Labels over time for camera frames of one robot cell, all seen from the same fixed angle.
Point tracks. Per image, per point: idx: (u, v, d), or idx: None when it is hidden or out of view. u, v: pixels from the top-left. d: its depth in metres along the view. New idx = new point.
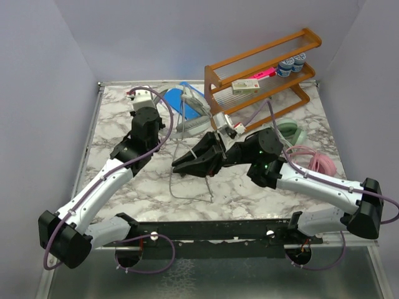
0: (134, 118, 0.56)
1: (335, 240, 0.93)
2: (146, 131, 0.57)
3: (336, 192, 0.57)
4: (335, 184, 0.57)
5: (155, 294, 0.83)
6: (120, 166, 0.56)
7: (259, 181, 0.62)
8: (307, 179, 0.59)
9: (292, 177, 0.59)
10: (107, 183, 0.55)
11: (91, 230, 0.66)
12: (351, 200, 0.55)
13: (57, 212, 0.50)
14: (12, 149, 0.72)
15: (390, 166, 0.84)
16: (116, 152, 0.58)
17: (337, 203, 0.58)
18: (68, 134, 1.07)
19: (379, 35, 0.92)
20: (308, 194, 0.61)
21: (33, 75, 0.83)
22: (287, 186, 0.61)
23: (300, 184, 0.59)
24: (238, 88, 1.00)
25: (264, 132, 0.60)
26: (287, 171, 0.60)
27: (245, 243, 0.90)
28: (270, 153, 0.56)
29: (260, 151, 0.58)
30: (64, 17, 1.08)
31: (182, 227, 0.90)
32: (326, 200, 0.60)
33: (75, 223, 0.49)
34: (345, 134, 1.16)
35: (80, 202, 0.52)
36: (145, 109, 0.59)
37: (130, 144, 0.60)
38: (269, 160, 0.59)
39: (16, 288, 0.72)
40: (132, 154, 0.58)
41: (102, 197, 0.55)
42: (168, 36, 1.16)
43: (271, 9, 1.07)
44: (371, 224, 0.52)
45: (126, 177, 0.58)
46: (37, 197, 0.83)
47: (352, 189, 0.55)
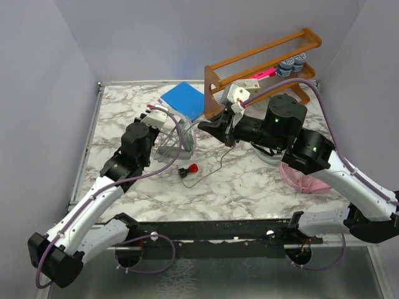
0: (123, 134, 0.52)
1: (335, 240, 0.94)
2: (136, 147, 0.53)
3: (376, 200, 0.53)
4: (378, 191, 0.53)
5: (155, 294, 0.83)
6: (108, 185, 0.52)
7: (297, 164, 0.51)
8: (353, 177, 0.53)
9: (339, 172, 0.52)
10: (96, 202, 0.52)
11: (85, 244, 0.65)
12: (388, 212, 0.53)
13: (45, 234, 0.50)
14: (12, 147, 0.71)
15: (391, 166, 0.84)
16: (106, 170, 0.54)
17: (368, 209, 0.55)
18: (69, 134, 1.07)
19: (380, 34, 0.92)
20: (344, 192, 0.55)
21: (34, 76, 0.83)
22: (328, 178, 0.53)
23: (344, 182, 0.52)
24: None
25: (275, 97, 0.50)
26: (335, 162, 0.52)
27: (245, 243, 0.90)
28: (286, 117, 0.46)
29: (276, 119, 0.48)
30: (64, 17, 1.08)
31: (182, 227, 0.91)
32: (357, 202, 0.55)
33: (65, 245, 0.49)
34: (345, 134, 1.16)
35: (68, 223, 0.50)
36: (134, 124, 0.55)
37: (121, 160, 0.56)
38: (295, 128, 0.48)
39: (17, 286, 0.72)
40: (122, 171, 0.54)
41: (92, 217, 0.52)
42: (168, 36, 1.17)
43: (271, 8, 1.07)
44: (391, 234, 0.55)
45: (118, 194, 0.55)
46: (37, 197, 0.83)
47: (391, 200, 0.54)
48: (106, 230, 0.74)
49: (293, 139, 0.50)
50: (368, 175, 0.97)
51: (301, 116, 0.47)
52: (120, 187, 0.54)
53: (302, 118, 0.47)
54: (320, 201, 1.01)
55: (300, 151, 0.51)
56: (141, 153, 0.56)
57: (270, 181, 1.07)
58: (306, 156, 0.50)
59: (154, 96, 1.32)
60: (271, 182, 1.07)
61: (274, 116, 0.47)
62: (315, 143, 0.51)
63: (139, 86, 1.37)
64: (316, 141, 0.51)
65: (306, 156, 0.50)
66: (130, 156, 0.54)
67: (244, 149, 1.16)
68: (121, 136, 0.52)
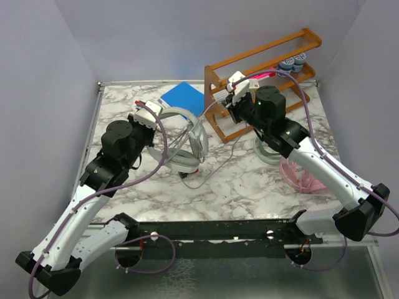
0: (103, 135, 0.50)
1: (335, 240, 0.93)
2: (118, 148, 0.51)
3: (344, 184, 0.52)
4: (346, 174, 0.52)
5: (155, 294, 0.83)
6: (89, 196, 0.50)
7: (274, 144, 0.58)
8: (323, 161, 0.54)
9: (308, 153, 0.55)
10: (78, 215, 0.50)
11: (82, 250, 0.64)
12: (355, 195, 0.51)
13: (31, 253, 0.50)
14: (12, 147, 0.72)
15: (390, 166, 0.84)
16: (87, 177, 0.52)
17: (339, 194, 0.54)
18: (69, 134, 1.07)
19: (380, 34, 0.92)
20: (318, 176, 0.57)
21: (33, 76, 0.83)
22: (300, 160, 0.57)
23: (312, 163, 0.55)
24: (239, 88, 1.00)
25: (264, 88, 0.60)
26: (306, 145, 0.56)
27: (245, 243, 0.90)
28: (264, 101, 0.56)
29: (259, 103, 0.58)
30: (64, 17, 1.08)
31: (182, 227, 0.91)
32: (330, 187, 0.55)
33: (50, 265, 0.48)
34: (345, 134, 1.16)
35: (53, 242, 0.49)
36: (116, 123, 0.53)
37: (103, 163, 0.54)
38: (274, 113, 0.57)
39: (16, 286, 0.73)
40: (103, 175, 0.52)
41: (76, 232, 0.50)
42: (168, 36, 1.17)
43: (271, 8, 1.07)
44: (363, 224, 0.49)
45: (101, 203, 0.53)
46: (37, 197, 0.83)
47: (361, 186, 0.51)
48: (105, 233, 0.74)
49: (272, 121, 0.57)
50: (368, 175, 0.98)
51: (278, 101, 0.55)
52: (103, 195, 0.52)
53: (279, 105, 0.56)
54: (320, 201, 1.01)
55: (277, 134, 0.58)
56: (125, 154, 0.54)
57: (270, 181, 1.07)
58: (280, 137, 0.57)
59: (154, 96, 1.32)
60: (271, 182, 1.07)
61: (257, 99, 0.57)
62: (292, 130, 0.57)
63: (139, 86, 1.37)
64: (294, 129, 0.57)
65: (280, 137, 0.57)
66: (113, 157, 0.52)
67: (244, 149, 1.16)
68: (101, 136, 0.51)
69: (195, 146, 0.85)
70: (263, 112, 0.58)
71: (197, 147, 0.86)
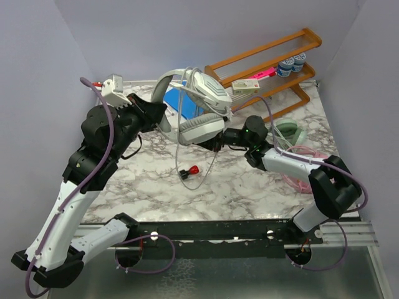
0: (84, 123, 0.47)
1: (335, 240, 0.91)
2: (101, 137, 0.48)
3: (298, 164, 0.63)
4: (299, 157, 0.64)
5: (155, 294, 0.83)
6: (72, 194, 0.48)
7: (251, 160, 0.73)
8: (283, 157, 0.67)
9: (271, 155, 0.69)
10: (66, 215, 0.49)
11: (85, 244, 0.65)
12: (307, 169, 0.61)
13: (25, 254, 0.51)
14: (12, 147, 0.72)
15: (390, 166, 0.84)
16: (70, 172, 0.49)
17: (303, 175, 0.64)
18: (69, 134, 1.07)
19: (380, 33, 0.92)
20: (288, 170, 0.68)
21: (32, 76, 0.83)
22: (272, 165, 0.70)
23: (277, 161, 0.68)
24: (238, 88, 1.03)
25: (252, 118, 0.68)
26: (270, 152, 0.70)
27: (245, 243, 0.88)
28: (252, 131, 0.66)
29: (246, 131, 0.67)
30: (64, 17, 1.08)
31: (182, 227, 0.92)
32: (297, 174, 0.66)
33: (45, 265, 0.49)
34: (346, 133, 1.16)
35: (43, 243, 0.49)
36: (98, 109, 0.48)
37: (88, 154, 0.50)
38: (257, 140, 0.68)
39: (17, 286, 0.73)
40: (87, 166, 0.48)
41: (67, 232, 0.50)
42: (168, 36, 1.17)
43: (271, 8, 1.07)
44: (326, 194, 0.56)
45: (88, 199, 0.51)
46: (38, 197, 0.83)
47: (311, 161, 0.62)
48: (106, 230, 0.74)
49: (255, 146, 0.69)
50: (368, 175, 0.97)
51: (263, 132, 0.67)
52: (88, 190, 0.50)
53: (263, 136, 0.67)
54: None
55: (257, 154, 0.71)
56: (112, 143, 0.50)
57: (270, 181, 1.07)
58: (257, 157, 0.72)
59: None
60: (271, 182, 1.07)
61: (245, 127, 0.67)
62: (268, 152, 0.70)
63: (139, 86, 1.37)
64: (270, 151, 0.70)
65: (257, 157, 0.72)
66: (97, 147, 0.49)
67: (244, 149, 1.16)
68: (83, 124, 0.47)
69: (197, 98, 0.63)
70: (249, 138, 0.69)
71: (200, 97, 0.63)
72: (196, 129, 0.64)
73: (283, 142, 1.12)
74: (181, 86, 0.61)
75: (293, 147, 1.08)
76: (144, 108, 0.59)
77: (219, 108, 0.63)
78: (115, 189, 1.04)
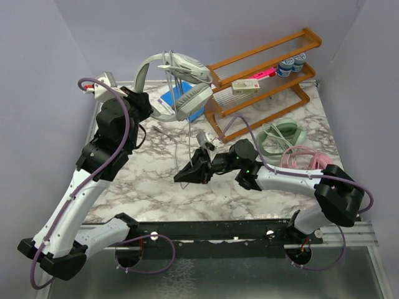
0: (99, 114, 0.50)
1: (335, 240, 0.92)
2: (115, 129, 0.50)
3: (298, 180, 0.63)
4: (298, 174, 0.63)
5: (155, 294, 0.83)
6: (85, 180, 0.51)
7: (243, 184, 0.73)
8: (277, 175, 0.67)
9: (265, 175, 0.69)
10: (78, 202, 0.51)
11: (87, 239, 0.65)
12: (310, 185, 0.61)
13: (32, 240, 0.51)
14: (12, 146, 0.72)
15: (390, 166, 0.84)
16: (83, 161, 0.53)
17: (304, 190, 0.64)
18: (69, 134, 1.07)
19: (380, 33, 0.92)
20: (284, 187, 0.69)
21: (32, 76, 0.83)
22: (268, 184, 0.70)
23: (272, 180, 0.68)
24: (238, 87, 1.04)
25: (240, 141, 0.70)
26: (263, 172, 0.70)
27: (245, 243, 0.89)
28: (244, 158, 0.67)
29: (237, 157, 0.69)
30: (63, 17, 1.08)
31: (182, 227, 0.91)
32: (294, 189, 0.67)
33: (52, 252, 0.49)
34: (345, 133, 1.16)
35: (53, 230, 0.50)
36: (112, 102, 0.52)
37: (101, 145, 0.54)
38: (247, 164, 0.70)
39: (17, 286, 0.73)
40: (100, 156, 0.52)
41: (76, 219, 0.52)
42: (168, 36, 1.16)
43: (271, 7, 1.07)
44: (333, 206, 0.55)
45: (99, 188, 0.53)
46: (37, 197, 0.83)
47: (310, 175, 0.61)
48: (107, 227, 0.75)
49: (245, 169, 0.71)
50: (368, 175, 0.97)
51: (253, 157, 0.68)
52: (100, 179, 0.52)
53: (254, 157, 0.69)
54: None
55: (248, 176, 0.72)
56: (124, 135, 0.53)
57: None
58: (250, 180, 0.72)
59: (154, 96, 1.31)
60: None
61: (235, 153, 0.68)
62: (259, 172, 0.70)
63: None
64: (260, 170, 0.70)
65: (250, 180, 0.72)
66: (110, 139, 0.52)
67: None
68: (98, 116, 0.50)
69: (184, 73, 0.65)
70: (239, 163, 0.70)
71: (186, 73, 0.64)
72: (192, 101, 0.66)
73: (283, 142, 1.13)
74: (167, 66, 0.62)
75: (293, 147, 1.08)
76: (137, 98, 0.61)
77: (203, 78, 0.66)
78: (115, 189, 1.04)
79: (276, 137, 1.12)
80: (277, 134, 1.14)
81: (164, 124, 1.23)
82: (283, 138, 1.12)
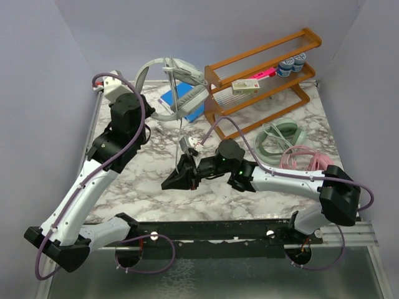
0: (113, 107, 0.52)
1: (335, 240, 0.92)
2: (128, 122, 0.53)
3: (300, 184, 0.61)
4: (299, 175, 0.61)
5: (155, 294, 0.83)
6: (96, 170, 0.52)
7: (237, 186, 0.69)
8: (275, 176, 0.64)
9: (262, 177, 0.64)
10: (86, 191, 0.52)
11: (90, 233, 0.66)
12: (313, 188, 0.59)
13: (40, 228, 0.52)
14: (13, 147, 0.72)
15: (390, 166, 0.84)
16: (94, 151, 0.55)
17: (305, 192, 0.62)
18: (69, 134, 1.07)
19: (380, 33, 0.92)
20: (282, 189, 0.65)
21: (33, 76, 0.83)
22: (262, 186, 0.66)
23: (269, 182, 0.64)
24: (238, 88, 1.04)
25: (224, 142, 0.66)
26: (257, 173, 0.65)
27: (245, 243, 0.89)
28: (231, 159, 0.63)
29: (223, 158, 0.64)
30: (64, 17, 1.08)
31: (182, 227, 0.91)
32: (292, 191, 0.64)
33: (59, 240, 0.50)
34: (345, 133, 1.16)
35: (61, 217, 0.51)
36: (126, 95, 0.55)
37: (111, 137, 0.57)
38: (236, 166, 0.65)
39: (18, 286, 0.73)
40: (110, 149, 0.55)
41: (84, 208, 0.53)
42: (168, 36, 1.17)
43: (271, 7, 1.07)
44: (336, 208, 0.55)
45: (108, 179, 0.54)
46: (37, 197, 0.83)
47: (313, 177, 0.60)
48: (110, 224, 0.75)
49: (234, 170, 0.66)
50: (368, 175, 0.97)
51: (240, 157, 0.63)
52: (110, 169, 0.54)
53: (242, 157, 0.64)
54: None
55: (239, 177, 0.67)
56: (135, 129, 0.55)
57: None
58: (244, 182, 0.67)
59: (154, 96, 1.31)
60: None
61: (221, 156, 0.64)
62: (250, 172, 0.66)
63: None
64: (250, 170, 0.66)
65: (244, 182, 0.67)
66: (121, 131, 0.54)
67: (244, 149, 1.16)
68: (111, 108, 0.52)
69: (184, 75, 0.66)
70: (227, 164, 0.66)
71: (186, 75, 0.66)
72: (192, 101, 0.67)
73: (283, 142, 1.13)
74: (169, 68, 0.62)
75: (293, 147, 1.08)
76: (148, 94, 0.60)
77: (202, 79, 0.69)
78: (115, 189, 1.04)
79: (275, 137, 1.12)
80: (277, 134, 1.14)
81: (164, 124, 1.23)
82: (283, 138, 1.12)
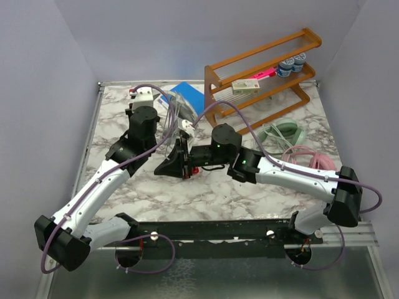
0: (132, 116, 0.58)
1: (335, 239, 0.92)
2: (144, 130, 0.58)
3: (313, 182, 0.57)
4: (312, 174, 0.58)
5: (155, 294, 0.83)
6: (114, 167, 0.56)
7: (237, 176, 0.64)
8: (285, 171, 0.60)
9: (269, 170, 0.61)
10: (103, 185, 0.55)
11: (91, 233, 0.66)
12: (326, 189, 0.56)
13: (52, 216, 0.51)
14: (12, 147, 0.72)
15: (391, 166, 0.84)
16: (112, 153, 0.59)
17: (315, 193, 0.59)
18: (69, 134, 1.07)
19: (380, 33, 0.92)
20: (288, 185, 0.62)
21: (32, 76, 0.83)
22: (267, 179, 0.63)
23: (276, 177, 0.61)
24: (238, 88, 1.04)
25: (218, 127, 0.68)
26: (265, 165, 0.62)
27: (245, 243, 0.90)
28: (225, 144, 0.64)
29: (218, 145, 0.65)
30: (64, 17, 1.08)
31: (182, 227, 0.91)
32: (302, 189, 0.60)
33: (71, 228, 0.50)
34: (345, 133, 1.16)
35: (75, 207, 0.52)
36: (143, 108, 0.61)
37: (126, 144, 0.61)
38: (234, 151, 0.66)
39: (17, 286, 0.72)
40: (128, 154, 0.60)
41: (96, 202, 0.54)
42: (168, 36, 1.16)
43: (271, 7, 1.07)
44: (348, 212, 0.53)
45: (122, 178, 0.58)
46: (37, 197, 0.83)
47: (327, 178, 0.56)
48: (110, 224, 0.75)
49: (232, 157, 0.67)
50: (368, 175, 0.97)
51: (236, 142, 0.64)
52: (126, 170, 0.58)
53: (237, 143, 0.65)
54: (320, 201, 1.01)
55: (239, 167, 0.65)
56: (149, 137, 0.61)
57: None
58: (244, 170, 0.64)
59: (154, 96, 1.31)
60: None
61: (216, 142, 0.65)
62: (249, 160, 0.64)
63: None
64: (252, 159, 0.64)
65: (244, 171, 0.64)
66: (138, 138, 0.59)
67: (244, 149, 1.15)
68: (131, 118, 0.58)
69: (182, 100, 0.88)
70: (224, 150, 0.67)
71: None
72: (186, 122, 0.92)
73: (283, 142, 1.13)
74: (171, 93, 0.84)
75: (293, 148, 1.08)
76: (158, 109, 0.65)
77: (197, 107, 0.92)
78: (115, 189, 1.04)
79: (275, 137, 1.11)
80: (277, 134, 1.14)
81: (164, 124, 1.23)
82: (283, 138, 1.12)
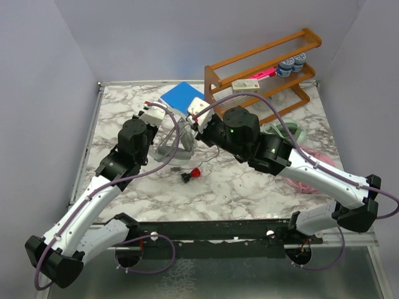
0: (120, 131, 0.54)
1: (335, 239, 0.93)
2: (133, 144, 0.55)
3: (345, 188, 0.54)
4: (345, 179, 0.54)
5: (155, 294, 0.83)
6: (105, 184, 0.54)
7: (260, 166, 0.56)
8: (317, 170, 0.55)
9: (301, 167, 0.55)
10: (93, 203, 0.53)
11: (85, 245, 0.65)
12: (358, 197, 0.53)
13: (42, 237, 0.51)
14: (13, 147, 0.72)
15: (390, 166, 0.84)
16: (102, 169, 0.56)
17: (342, 198, 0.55)
18: (69, 134, 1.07)
19: (380, 33, 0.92)
20: (315, 185, 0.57)
21: (32, 77, 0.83)
22: (293, 175, 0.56)
23: (307, 175, 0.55)
24: (238, 88, 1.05)
25: (228, 111, 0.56)
26: (297, 159, 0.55)
27: (245, 243, 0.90)
28: (239, 128, 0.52)
29: (230, 130, 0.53)
30: (64, 18, 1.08)
31: (182, 227, 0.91)
32: (329, 192, 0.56)
33: (62, 248, 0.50)
34: (345, 133, 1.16)
35: (65, 226, 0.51)
36: (132, 121, 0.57)
37: (117, 157, 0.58)
38: (250, 136, 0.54)
39: (17, 286, 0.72)
40: (118, 169, 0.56)
41: (87, 219, 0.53)
42: (168, 37, 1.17)
43: (271, 7, 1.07)
44: (371, 220, 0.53)
45: (114, 193, 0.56)
46: (37, 197, 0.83)
47: (360, 185, 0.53)
48: (106, 230, 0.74)
49: (250, 144, 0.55)
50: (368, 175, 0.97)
51: (251, 124, 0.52)
52: (116, 185, 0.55)
53: (252, 124, 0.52)
54: (320, 201, 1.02)
55: (261, 155, 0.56)
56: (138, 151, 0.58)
57: (270, 181, 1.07)
58: (267, 159, 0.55)
59: (154, 96, 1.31)
60: (271, 182, 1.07)
61: (229, 127, 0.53)
62: (274, 145, 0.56)
63: (139, 86, 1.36)
64: (275, 144, 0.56)
65: (267, 159, 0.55)
66: (126, 152, 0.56)
67: None
68: (119, 132, 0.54)
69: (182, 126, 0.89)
70: (239, 136, 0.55)
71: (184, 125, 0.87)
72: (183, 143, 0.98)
73: None
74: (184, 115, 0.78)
75: None
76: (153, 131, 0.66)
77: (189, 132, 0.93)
78: None
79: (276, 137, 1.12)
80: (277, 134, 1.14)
81: (164, 124, 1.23)
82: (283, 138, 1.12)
